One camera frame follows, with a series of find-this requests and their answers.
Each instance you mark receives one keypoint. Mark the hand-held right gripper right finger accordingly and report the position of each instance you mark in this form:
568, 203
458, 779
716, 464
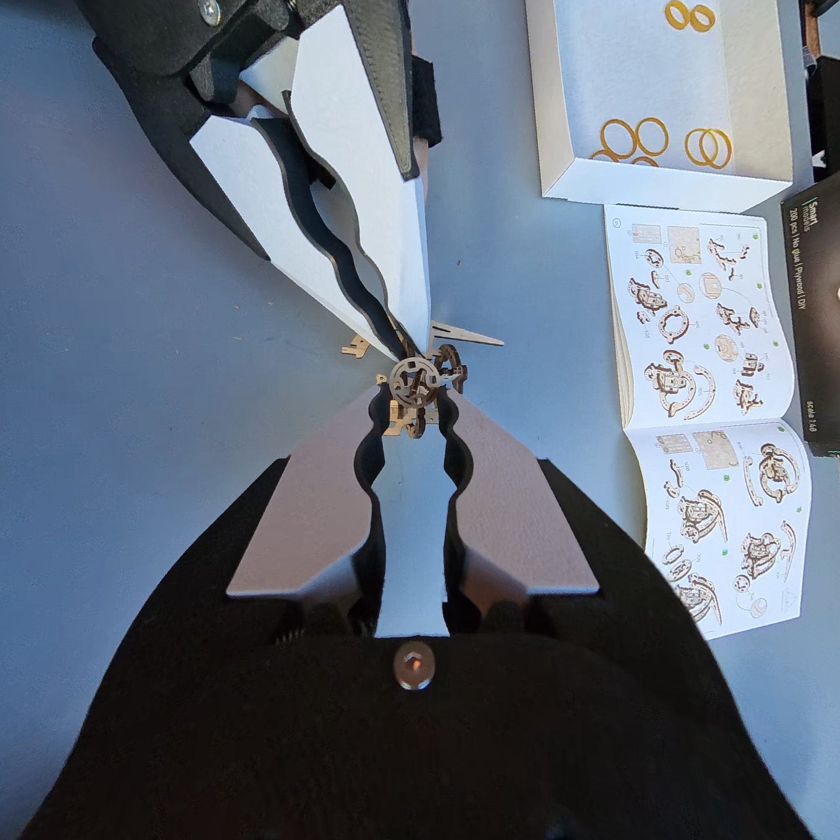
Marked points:
518, 518

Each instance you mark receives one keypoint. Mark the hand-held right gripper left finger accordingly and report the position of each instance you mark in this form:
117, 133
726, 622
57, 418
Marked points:
308, 512

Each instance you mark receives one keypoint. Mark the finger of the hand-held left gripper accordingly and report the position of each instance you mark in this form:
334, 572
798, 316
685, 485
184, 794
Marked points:
387, 216
262, 203

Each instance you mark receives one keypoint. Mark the wooden model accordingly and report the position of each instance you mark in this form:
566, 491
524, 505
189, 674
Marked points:
400, 420

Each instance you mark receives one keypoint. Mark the pointed wooden model part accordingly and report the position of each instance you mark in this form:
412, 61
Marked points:
472, 338

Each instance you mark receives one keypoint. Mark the small wooden part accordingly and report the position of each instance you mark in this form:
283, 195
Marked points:
354, 348

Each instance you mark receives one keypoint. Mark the instruction booklet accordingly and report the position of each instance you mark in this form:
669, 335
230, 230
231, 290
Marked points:
709, 315

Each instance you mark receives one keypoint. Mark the white cardboard box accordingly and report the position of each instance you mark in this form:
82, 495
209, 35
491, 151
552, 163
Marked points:
656, 79

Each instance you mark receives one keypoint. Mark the black product box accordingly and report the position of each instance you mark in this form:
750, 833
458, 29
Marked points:
814, 328

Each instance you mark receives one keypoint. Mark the group of yellow rubber bands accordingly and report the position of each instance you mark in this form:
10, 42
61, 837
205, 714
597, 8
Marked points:
686, 16

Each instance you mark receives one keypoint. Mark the black object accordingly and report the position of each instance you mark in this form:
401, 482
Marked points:
827, 118

